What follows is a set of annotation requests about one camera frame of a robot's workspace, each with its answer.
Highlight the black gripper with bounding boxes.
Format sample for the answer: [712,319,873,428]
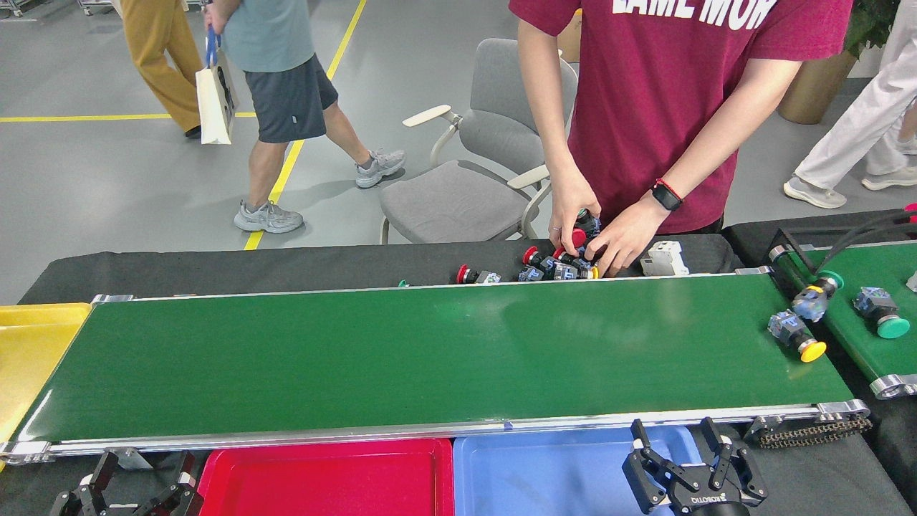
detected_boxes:
[622,417,768,516]

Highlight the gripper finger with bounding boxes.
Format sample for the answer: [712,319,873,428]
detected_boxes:
[49,450,119,516]
[136,451,205,516]

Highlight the green push button switch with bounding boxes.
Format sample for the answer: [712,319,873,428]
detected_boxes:
[853,287,911,340]
[792,269,845,323]

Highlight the red plastic tray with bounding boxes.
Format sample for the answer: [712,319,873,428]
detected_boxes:
[197,437,456,516]

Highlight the yellow plastic tray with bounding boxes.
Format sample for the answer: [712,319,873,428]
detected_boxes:
[0,302,92,472]

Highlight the blue plastic tray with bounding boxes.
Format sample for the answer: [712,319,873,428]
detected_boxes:
[453,426,703,516]

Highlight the short green conveyor belt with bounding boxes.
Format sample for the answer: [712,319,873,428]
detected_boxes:
[769,240,917,401]

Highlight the long green conveyor belt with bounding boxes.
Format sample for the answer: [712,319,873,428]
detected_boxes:
[0,267,873,467]

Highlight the person's left hand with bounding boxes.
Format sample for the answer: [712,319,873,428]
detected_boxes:
[584,193,672,279]

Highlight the person's right hand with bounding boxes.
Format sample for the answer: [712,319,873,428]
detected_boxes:
[548,169,602,259]

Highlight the black wrist watch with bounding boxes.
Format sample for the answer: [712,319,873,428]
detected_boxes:
[650,177,684,213]

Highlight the grey office chair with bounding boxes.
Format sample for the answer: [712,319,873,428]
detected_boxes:
[380,37,580,244]

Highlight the person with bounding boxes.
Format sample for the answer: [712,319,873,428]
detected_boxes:
[203,0,407,234]
[118,0,205,139]
[509,0,855,237]
[783,0,917,210]

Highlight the potted green plant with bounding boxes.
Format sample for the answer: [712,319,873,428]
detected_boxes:
[777,0,900,125]

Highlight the brown cardboard box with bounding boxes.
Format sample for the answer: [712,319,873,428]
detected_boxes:
[557,7,583,64]

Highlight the black drive chain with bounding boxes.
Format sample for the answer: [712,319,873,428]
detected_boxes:
[745,414,875,451]

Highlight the black metal bracket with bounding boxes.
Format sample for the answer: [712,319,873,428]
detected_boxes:
[776,226,821,275]

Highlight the black cable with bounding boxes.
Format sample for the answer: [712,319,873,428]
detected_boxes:
[824,224,917,269]
[817,211,917,274]

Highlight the white bag blue handles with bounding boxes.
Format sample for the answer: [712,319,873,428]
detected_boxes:
[195,25,239,146]

